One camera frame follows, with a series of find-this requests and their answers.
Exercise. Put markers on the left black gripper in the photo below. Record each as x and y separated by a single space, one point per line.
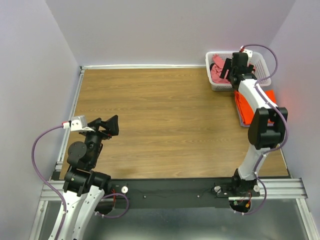
111 124

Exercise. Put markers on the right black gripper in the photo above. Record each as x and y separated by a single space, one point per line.
226 67

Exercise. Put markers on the pink t shirt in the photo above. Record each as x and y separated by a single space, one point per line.
216 77

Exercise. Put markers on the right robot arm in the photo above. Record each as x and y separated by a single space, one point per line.
266 131

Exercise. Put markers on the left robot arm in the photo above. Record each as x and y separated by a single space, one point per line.
83 187

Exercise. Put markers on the white plastic laundry basket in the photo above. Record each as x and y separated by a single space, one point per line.
260 71

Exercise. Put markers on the folded orange t shirt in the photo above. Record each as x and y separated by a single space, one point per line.
244 107

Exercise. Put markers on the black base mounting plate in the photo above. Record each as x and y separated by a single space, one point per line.
175 193

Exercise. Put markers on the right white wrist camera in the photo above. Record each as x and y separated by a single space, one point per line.
247 51

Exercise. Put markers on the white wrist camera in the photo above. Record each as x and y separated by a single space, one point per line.
76 124
247 51

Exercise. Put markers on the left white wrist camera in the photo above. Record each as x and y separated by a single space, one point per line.
76 124

